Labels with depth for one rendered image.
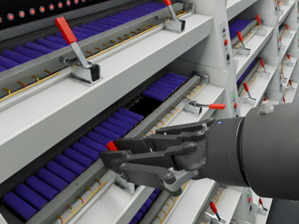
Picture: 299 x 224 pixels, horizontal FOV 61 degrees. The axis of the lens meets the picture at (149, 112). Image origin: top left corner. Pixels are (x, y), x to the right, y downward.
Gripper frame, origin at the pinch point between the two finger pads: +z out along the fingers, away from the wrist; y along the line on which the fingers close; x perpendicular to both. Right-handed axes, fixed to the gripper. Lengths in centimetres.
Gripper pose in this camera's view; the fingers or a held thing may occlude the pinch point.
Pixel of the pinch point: (124, 153)
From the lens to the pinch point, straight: 41.0
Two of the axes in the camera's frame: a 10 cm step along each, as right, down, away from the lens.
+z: -7.4, 1.2, 6.6
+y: 5.4, -4.8, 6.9
